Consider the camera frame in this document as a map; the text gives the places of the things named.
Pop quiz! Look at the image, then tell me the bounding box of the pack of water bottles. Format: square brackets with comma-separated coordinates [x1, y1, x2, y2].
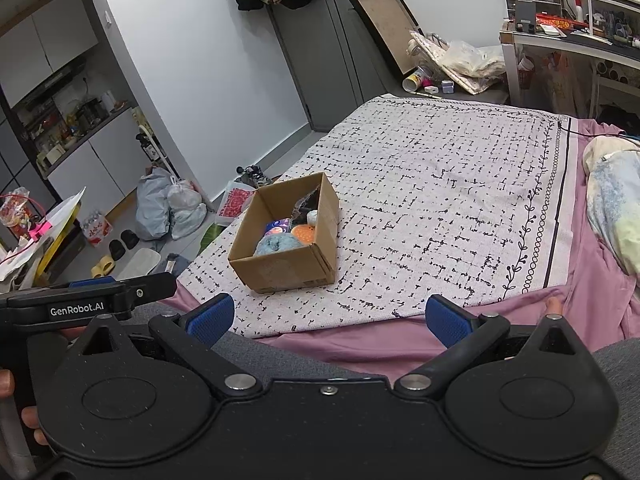
[80, 212, 112, 247]

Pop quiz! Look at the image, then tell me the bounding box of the black framed board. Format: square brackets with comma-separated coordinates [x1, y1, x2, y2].
[345, 0, 423, 78]

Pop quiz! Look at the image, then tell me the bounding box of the white black printed blanket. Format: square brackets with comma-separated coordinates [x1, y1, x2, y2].
[177, 96, 581, 338]

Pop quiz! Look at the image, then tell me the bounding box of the person's left hand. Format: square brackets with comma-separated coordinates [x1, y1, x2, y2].
[0, 367, 49, 445]

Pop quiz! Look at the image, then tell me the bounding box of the cardboard box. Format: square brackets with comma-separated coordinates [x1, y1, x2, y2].
[227, 171, 341, 295]

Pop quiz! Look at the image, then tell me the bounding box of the grey door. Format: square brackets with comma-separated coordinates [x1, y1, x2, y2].
[267, 0, 378, 133]

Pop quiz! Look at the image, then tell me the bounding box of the floral quilt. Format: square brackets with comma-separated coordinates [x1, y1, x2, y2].
[582, 137, 640, 276]

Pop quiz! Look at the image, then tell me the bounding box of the paper cup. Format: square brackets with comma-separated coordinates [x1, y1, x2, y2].
[402, 71, 431, 93]

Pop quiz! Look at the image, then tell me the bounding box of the pair of dark shoes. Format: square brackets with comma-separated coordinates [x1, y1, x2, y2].
[239, 164, 273, 188]

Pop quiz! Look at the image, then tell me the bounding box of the kitchen cabinet unit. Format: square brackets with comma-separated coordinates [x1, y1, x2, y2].
[0, 0, 143, 198]

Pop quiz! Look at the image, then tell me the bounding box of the pink bedsheet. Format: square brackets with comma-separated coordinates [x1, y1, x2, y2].
[160, 117, 640, 381]

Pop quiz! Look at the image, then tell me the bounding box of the black shiny foil bag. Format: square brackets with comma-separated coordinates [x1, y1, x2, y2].
[290, 183, 323, 226]

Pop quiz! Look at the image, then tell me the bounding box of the red patterned bag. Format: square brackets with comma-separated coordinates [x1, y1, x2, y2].
[215, 181, 257, 226]

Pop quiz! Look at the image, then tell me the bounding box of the white desk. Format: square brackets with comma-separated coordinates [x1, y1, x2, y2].
[499, 27, 640, 111]

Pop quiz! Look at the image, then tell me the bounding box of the grey plastic bag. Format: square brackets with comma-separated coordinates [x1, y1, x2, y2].
[135, 167, 176, 241]

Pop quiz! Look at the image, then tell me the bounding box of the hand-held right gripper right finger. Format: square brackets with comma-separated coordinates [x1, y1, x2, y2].
[394, 294, 596, 401]

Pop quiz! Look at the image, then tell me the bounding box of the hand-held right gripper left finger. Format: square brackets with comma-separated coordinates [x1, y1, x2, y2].
[75, 294, 263, 401]

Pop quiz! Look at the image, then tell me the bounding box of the blue fuzzy ball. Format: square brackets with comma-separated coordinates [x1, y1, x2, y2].
[254, 233, 306, 257]

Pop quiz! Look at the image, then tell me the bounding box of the person's right leg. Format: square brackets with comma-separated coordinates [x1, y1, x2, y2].
[589, 342, 640, 480]

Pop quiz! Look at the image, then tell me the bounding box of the pair of black slippers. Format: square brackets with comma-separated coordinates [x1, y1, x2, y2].
[109, 229, 141, 261]

